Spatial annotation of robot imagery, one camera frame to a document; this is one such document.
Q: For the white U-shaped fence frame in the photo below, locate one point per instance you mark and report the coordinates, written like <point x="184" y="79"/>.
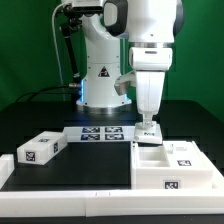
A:
<point x="110" y="202"/>

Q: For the white marker base plate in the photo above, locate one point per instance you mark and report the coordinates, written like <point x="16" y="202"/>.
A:
<point x="99" y="133"/>

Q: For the white cabinet top block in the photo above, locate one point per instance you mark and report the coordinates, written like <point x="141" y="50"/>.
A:
<point x="42" y="148"/>

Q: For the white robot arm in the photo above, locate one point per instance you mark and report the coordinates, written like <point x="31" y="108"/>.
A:
<point x="127" y="43"/>

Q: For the white cabinet body box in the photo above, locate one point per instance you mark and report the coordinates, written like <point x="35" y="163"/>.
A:
<point x="150" y="170"/>

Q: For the white cabinet door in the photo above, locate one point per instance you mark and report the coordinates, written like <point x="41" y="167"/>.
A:
<point x="150" y="135"/>
<point x="181" y="154"/>

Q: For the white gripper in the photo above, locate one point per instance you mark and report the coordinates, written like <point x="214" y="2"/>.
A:
<point x="149" y="65"/>

